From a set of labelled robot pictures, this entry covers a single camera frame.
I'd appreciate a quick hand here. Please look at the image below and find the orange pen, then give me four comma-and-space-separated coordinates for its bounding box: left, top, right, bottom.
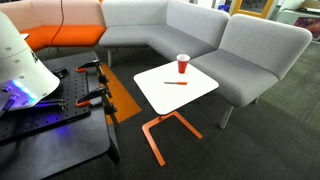
163, 80, 189, 86

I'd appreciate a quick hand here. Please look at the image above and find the red plastic cup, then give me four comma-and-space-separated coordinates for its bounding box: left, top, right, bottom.
176, 53, 191, 75

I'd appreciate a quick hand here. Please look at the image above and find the grey corner sofa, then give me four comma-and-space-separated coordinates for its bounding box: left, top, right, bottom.
98, 0, 231, 68

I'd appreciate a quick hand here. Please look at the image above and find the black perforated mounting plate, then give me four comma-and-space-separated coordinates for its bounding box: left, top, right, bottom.
0, 66, 93, 143

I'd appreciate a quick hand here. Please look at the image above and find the grey sofa seat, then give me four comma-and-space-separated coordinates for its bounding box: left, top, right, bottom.
189, 13, 313, 130

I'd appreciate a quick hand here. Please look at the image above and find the orange and pink sofa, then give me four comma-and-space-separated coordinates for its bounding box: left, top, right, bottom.
0, 0, 107, 53

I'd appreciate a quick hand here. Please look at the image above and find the black robot cart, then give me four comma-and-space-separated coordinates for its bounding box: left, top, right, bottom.
0, 51, 122, 180

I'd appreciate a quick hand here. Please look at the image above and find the grey desk with poster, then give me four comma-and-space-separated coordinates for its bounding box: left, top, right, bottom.
276, 7, 320, 42

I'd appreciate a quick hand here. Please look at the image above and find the white side table orange frame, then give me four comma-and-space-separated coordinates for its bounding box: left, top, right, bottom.
133, 59, 220, 168

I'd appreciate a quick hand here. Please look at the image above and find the black clamp orange handle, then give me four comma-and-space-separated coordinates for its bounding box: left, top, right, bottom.
75, 59, 110, 85
75, 86, 120, 130

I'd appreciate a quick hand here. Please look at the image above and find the small black bracket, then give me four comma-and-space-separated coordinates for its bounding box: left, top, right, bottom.
51, 67, 70, 80

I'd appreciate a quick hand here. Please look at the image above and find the yellow door frame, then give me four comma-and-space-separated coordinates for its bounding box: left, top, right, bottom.
230, 0, 276, 20

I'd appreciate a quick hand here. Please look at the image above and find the thin black hanging cable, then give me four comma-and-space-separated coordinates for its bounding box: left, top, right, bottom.
49, 0, 65, 48

